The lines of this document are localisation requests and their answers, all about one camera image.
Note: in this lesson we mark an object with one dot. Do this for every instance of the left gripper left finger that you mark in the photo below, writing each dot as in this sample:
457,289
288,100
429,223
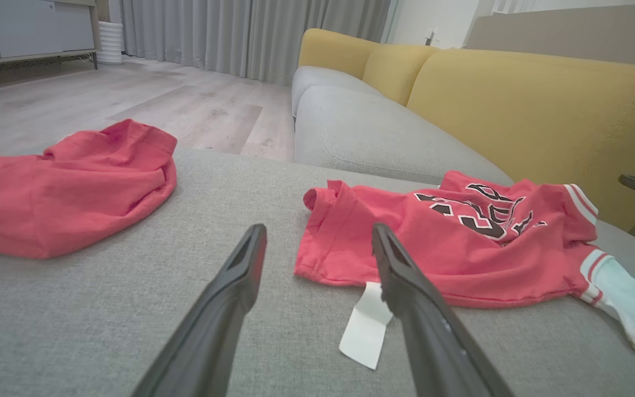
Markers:
213,320

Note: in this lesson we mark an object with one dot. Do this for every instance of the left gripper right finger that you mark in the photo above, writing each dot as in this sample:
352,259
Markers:
428,331

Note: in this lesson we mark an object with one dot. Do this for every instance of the red basketball jersey black numbers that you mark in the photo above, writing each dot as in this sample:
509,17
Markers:
461,242

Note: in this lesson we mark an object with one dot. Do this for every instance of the red shorts white stripe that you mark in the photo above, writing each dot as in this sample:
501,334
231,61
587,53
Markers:
75,193

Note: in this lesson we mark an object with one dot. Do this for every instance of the large grey sofa chaise cushion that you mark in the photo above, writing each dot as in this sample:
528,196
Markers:
102,320

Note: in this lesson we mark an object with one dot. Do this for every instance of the wide yellow sofa back cushion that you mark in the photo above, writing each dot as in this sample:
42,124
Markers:
543,121

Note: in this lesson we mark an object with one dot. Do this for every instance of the beige upholstered panel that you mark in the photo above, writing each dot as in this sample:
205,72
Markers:
571,33

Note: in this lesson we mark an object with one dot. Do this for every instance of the grey sofa seat cushion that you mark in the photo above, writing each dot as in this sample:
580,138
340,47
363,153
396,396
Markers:
372,132
323,80

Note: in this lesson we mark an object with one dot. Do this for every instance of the grey pleated curtain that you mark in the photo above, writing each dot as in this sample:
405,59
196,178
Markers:
240,33

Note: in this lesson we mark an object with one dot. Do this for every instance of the white ribbed cylinder appliance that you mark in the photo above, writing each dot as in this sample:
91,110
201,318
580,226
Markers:
111,43

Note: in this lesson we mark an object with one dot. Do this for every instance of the white wooden media cabinet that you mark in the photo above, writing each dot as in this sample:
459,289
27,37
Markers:
31,27

